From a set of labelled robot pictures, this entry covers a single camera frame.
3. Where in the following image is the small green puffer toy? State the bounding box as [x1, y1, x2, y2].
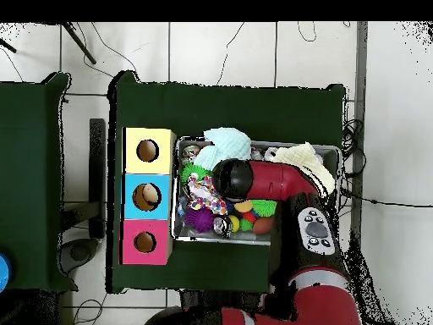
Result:
[179, 162, 212, 184]

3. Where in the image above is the dark green side cloth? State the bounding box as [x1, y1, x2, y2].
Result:
[0, 71, 79, 294]

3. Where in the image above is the clear plastic packet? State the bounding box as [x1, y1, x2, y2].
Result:
[175, 196, 188, 218]

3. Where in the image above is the black tripod leg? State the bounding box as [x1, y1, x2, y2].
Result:
[62, 22, 97, 65]

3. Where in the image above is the mint green knitted cloth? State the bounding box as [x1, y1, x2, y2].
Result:
[193, 127, 253, 172]

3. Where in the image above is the wooden box with three holes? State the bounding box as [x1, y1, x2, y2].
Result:
[119, 126, 178, 266]

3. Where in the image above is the black cable bundle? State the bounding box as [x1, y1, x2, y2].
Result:
[339, 118, 368, 179]

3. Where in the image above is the black upright panel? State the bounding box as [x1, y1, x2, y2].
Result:
[88, 118, 107, 240]

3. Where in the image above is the large green puffer toy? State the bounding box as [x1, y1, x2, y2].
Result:
[251, 199, 278, 218]

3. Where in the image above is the cream knitted cloth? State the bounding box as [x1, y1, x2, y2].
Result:
[271, 141, 336, 197]

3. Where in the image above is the black and silver drink can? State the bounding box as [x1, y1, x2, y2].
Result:
[212, 216, 233, 238]

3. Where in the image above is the blue round object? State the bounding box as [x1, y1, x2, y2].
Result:
[0, 252, 12, 294]

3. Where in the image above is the dark green table cloth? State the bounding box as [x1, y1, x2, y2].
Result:
[106, 69, 347, 302]

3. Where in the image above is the silver wire mesh bin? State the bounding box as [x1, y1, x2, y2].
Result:
[172, 135, 342, 249]

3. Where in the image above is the grey stand foot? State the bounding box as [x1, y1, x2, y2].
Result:
[59, 237, 100, 275]

